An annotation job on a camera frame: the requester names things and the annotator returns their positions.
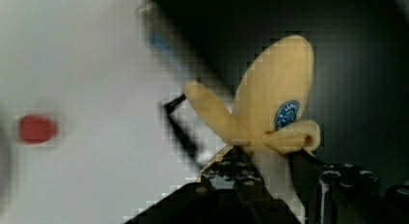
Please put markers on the red toy strawberry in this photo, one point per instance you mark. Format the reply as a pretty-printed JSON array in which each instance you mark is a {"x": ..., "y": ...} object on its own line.
[{"x": 36, "y": 129}]

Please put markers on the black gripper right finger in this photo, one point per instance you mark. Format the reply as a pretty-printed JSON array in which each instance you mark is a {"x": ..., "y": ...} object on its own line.
[{"x": 344, "y": 193}]

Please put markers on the black toaster oven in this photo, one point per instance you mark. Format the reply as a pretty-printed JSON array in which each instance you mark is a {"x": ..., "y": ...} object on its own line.
[{"x": 359, "y": 95}]

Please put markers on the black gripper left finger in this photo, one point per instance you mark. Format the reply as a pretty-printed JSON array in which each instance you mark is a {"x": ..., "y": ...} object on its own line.
[{"x": 231, "y": 191}]

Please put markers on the yellow plush peeled banana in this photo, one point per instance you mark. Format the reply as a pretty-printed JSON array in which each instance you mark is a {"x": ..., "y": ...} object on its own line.
[{"x": 266, "y": 117}]

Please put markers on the black oven door handle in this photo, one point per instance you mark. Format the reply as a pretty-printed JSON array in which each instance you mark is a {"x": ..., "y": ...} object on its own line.
[{"x": 184, "y": 142}]

